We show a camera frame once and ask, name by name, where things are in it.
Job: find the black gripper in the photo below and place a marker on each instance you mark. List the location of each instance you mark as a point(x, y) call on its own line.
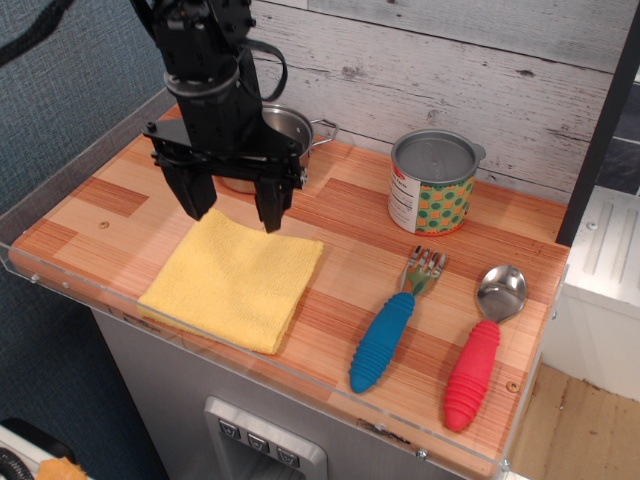
point(223, 132)

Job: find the yellow towel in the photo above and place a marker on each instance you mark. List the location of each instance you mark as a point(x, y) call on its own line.
point(238, 284)

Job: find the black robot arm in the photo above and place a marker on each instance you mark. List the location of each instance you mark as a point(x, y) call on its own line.
point(210, 71)

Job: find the stainless steel pot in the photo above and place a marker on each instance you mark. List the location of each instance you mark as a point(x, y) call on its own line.
point(287, 122)

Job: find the patterned tin can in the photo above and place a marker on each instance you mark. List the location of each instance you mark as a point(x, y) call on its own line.
point(432, 181)

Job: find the grey toy kitchen cabinet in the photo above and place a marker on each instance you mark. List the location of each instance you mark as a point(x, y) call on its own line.
point(170, 373)

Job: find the clear acrylic edge guard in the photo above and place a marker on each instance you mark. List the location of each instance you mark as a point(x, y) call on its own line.
point(105, 260)

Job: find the silver dispenser button panel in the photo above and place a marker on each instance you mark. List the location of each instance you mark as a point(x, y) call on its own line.
point(249, 447)

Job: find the orange object bottom left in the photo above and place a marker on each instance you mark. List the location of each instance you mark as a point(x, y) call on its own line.
point(60, 469)

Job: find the white black device bottom left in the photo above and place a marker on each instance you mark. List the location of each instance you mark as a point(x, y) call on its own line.
point(24, 447)

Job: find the white appliance at right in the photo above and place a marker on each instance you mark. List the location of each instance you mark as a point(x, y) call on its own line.
point(593, 332)

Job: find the blue handled fork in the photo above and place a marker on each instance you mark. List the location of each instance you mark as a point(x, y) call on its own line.
point(377, 347)

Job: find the red handled spoon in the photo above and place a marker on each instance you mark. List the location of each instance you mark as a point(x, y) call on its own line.
point(501, 295)

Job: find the dark vertical post right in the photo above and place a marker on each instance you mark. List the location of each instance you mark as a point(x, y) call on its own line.
point(612, 109)

